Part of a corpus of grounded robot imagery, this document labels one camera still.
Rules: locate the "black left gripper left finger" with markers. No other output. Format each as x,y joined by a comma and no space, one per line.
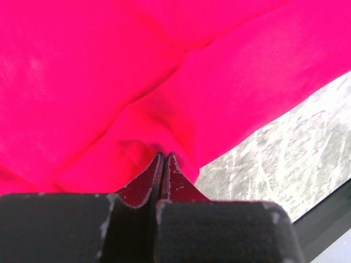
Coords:
81,227

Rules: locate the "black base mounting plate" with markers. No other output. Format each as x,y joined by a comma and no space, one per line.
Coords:
324,230

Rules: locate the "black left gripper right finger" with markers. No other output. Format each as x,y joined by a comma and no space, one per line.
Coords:
193,228

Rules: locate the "red t-shirt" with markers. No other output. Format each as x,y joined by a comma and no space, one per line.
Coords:
91,90

